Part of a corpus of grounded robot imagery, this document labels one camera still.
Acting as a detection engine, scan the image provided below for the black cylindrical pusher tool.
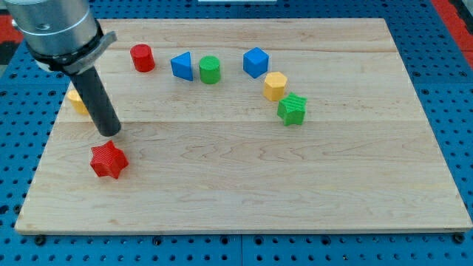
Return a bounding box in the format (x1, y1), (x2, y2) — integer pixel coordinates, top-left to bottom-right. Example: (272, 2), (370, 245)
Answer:
(69, 66), (121, 137)

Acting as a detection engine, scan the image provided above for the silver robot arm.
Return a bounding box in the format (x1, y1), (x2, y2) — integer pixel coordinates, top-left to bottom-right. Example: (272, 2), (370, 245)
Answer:
(4, 0), (121, 137)

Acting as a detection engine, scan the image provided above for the yellow block behind tool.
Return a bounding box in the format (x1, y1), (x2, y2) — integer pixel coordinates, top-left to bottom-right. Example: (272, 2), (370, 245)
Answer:
(66, 89), (89, 115)

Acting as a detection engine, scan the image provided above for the red cylinder block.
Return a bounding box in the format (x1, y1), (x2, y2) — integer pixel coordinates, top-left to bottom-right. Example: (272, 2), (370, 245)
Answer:
(130, 44), (155, 72)

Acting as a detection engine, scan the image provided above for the red star block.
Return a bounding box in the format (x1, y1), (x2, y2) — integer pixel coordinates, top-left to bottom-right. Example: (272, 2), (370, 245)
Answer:
(89, 140), (129, 180)

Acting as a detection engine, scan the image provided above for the blue triangular prism block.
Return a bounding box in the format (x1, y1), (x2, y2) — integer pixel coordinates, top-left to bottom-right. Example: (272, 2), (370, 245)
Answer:
(171, 52), (194, 81)

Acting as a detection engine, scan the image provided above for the green cylinder block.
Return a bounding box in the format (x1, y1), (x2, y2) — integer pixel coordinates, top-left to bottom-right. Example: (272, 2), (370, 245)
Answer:
(199, 55), (221, 84)

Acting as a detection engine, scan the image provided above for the wooden board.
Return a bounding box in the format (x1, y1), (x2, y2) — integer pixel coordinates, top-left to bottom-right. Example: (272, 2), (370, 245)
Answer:
(16, 18), (472, 235)

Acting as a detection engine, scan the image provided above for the blue cube block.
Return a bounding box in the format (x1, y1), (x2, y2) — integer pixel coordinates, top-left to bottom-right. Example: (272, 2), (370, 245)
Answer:
(243, 47), (269, 78)

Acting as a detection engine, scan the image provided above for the yellow hexagon block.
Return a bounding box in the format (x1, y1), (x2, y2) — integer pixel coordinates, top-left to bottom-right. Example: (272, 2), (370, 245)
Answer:
(263, 72), (287, 101)

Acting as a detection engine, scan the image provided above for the green star block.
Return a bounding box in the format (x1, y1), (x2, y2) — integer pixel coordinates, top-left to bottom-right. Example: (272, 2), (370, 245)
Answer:
(277, 92), (307, 126)

